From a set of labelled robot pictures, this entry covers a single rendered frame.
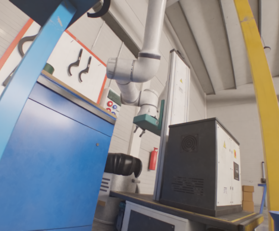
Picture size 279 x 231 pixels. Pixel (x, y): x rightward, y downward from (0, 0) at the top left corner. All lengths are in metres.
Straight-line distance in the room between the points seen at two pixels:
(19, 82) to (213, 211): 0.92
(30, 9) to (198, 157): 1.10
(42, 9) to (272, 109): 1.82
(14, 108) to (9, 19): 2.16
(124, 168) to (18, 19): 2.28
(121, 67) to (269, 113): 1.41
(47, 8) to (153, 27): 0.47
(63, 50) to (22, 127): 1.89
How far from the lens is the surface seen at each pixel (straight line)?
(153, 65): 0.79
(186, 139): 0.99
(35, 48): 0.58
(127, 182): 1.59
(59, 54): 2.62
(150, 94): 1.37
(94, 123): 1.19
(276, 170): 1.60
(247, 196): 5.83
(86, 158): 1.15
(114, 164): 1.52
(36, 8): 0.87
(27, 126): 0.98
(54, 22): 0.66
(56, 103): 1.05
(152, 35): 0.82
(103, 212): 1.61
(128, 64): 0.81
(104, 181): 1.58
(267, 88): 1.88
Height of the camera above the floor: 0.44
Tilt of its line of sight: 22 degrees up
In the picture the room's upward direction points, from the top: 10 degrees clockwise
